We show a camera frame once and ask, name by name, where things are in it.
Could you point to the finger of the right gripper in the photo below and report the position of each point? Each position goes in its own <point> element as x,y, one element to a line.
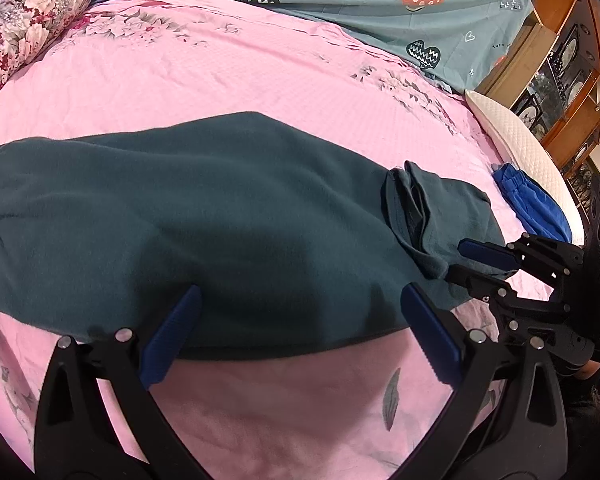
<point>487,254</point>
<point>480,286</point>

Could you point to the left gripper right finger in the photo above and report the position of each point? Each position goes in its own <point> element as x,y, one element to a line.
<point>467,361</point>

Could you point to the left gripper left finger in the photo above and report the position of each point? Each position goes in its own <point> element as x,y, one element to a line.
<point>134,360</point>

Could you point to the dark green pants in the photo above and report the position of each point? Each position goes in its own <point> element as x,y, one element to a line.
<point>296,244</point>

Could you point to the person's right hand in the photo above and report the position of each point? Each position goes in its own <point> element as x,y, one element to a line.
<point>590,369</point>

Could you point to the blue pants with red stripe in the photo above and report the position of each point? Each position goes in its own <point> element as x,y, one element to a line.
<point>536,210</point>

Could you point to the cream quilted pillow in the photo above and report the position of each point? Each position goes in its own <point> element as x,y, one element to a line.
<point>516,144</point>

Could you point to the wooden display cabinet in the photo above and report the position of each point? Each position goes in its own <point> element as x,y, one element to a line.
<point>551,72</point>

